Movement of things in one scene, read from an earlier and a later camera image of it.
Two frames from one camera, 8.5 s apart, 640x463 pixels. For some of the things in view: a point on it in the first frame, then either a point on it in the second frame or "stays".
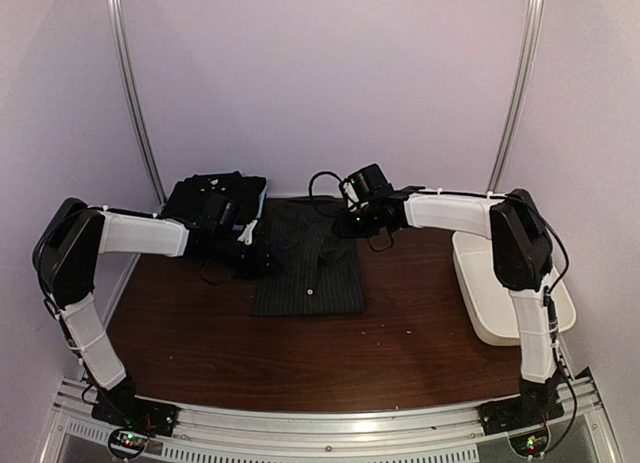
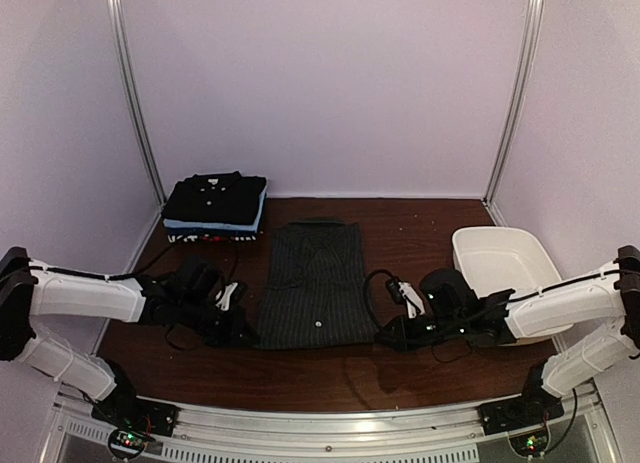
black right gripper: x=346 y=229 -> x=405 y=340
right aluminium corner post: x=536 y=8 stays
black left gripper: x=257 y=266 -> x=229 y=336
